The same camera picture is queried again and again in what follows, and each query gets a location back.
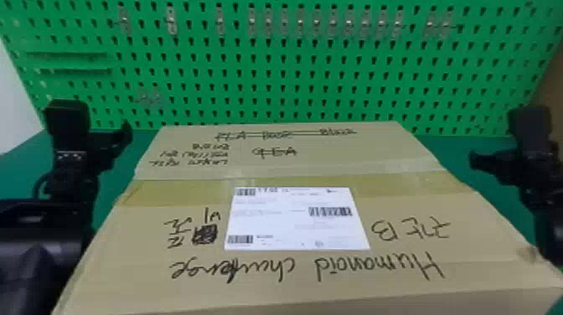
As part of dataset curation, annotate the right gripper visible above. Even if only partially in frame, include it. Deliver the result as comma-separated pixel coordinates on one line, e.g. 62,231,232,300
467,148,556,188

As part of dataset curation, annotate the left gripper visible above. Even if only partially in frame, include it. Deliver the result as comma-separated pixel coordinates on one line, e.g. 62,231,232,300
83,120,134,178

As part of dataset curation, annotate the white panel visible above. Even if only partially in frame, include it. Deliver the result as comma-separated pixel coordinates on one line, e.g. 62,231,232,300
0,39,44,156

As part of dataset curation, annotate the cardboard box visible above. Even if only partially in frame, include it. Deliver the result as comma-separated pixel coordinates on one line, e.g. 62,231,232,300
51,121,563,315

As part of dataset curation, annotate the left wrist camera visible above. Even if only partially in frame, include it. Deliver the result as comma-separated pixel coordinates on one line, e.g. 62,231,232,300
43,99,92,153

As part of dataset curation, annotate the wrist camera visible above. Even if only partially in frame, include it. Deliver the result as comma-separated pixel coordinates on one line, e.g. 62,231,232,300
507,105,554,153
43,99,92,153

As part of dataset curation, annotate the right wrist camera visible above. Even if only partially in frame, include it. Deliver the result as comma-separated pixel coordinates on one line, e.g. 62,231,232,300
507,105,554,153

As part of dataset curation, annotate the black cable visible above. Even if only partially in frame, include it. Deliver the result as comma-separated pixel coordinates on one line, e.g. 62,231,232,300
32,171,56,202

